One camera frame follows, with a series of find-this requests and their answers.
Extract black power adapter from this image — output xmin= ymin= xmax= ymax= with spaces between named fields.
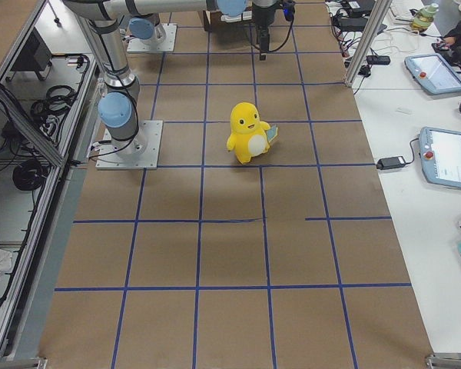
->
xmin=376 ymin=155 xmax=407 ymax=171

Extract teach pendant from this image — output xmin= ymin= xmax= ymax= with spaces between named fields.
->
xmin=404 ymin=54 xmax=461 ymax=95
xmin=418 ymin=127 xmax=461 ymax=189

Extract yellow plush toy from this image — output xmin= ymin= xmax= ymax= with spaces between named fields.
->
xmin=226 ymin=102 xmax=278 ymax=165

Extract teach pendant lower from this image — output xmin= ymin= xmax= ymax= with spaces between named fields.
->
xmin=418 ymin=127 xmax=461 ymax=189

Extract teach pendant upper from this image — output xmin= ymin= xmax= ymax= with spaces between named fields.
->
xmin=404 ymin=54 xmax=461 ymax=95

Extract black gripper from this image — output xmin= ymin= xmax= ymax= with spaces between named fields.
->
xmin=252 ymin=0 xmax=279 ymax=61

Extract green drink bottle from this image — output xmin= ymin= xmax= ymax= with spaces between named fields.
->
xmin=410 ymin=3 xmax=439 ymax=33

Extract coiled black cables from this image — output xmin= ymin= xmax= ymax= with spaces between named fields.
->
xmin=30 ymin=85 xmax=81 ymax=124

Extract aluminium frame post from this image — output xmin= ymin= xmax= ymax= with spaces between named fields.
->
xmin=344 ymin=0 xmax=392 ymax=87

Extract small black device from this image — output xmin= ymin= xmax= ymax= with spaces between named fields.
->
xmin=366 ymin=55 xmax=391 ymax=65

